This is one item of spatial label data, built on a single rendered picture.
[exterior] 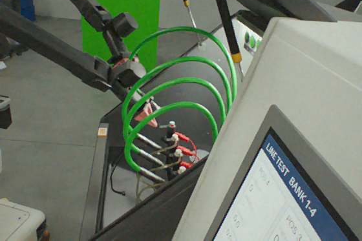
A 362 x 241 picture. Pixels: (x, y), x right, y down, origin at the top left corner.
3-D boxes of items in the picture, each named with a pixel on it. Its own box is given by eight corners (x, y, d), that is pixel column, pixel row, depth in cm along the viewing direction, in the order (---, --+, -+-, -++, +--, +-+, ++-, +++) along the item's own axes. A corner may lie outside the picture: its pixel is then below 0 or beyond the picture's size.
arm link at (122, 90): (109, 77, 103) (101, 86, 98) (123, 66, 99) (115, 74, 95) (124, 93, 105) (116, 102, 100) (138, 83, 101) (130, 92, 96)
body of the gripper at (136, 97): (149, 103, 98) (132, 85, 96) (125, 121, 101) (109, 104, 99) (153, 95, 104) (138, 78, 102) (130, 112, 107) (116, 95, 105)
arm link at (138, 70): (91, 62, 98) (88, 84, 93) (114, 42, 92) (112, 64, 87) (123, 81, 105) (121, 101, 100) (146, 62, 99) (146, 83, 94)
